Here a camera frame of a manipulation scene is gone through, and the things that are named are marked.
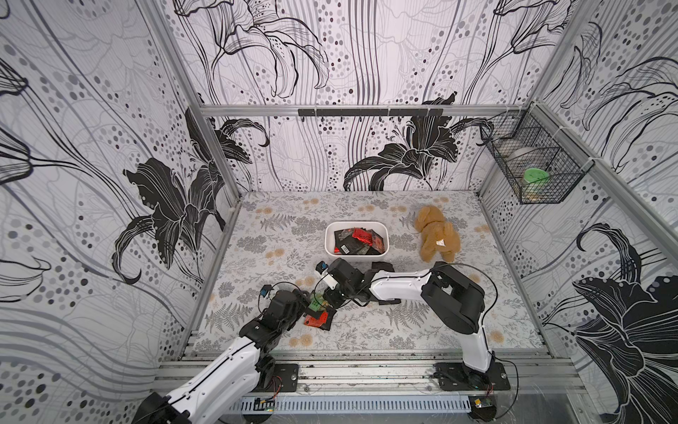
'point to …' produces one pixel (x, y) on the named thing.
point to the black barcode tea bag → (347, 244)
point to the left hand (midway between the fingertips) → (309, 303)
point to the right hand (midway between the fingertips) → (327, 292)
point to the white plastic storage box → (330, 227)
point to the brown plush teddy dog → (437, 235)
